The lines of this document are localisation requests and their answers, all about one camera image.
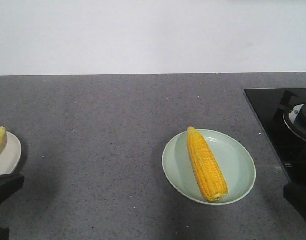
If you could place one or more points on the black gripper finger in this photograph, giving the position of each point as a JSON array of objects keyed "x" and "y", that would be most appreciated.
[
  {"x": 295, "y": 194},
  {"x": 10, "y": 184}
]

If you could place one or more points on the black glass gas hob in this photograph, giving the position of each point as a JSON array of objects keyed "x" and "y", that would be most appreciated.
[{"x": 290, "y": 149}]

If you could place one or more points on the black gas burner grate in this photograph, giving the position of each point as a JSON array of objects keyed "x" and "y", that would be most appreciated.
[{"x": 292, "y": 116}]

